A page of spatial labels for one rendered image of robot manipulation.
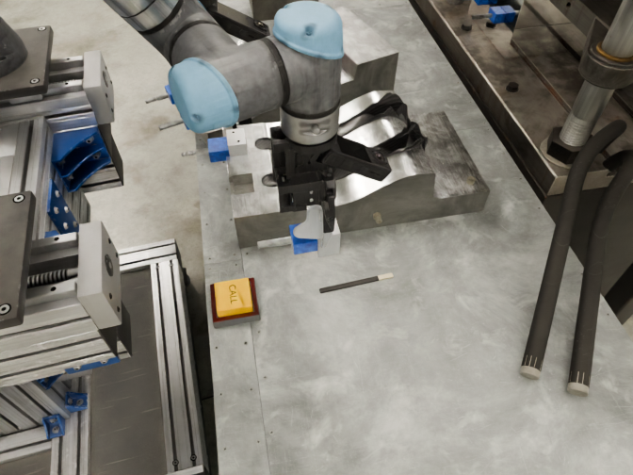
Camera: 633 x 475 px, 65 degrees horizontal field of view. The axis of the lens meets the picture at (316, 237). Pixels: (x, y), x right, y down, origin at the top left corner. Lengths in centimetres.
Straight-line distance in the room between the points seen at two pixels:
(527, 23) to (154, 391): 143
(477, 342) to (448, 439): 17
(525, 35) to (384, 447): 116
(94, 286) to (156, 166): 170
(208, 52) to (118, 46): 277
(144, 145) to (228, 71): 202
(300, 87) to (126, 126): 215
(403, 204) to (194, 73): 56
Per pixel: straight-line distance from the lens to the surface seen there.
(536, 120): 138
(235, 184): 100
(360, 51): 129
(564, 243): 97
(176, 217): 216
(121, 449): 150
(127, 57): 320
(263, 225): 93
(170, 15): 62
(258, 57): 55
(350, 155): 68
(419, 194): 97
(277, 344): 86
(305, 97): 59
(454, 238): 102
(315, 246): 81
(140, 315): 166
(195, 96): 53
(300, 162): 68
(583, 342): 92
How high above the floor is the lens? 156
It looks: 51 degrees down
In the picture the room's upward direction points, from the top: straight up
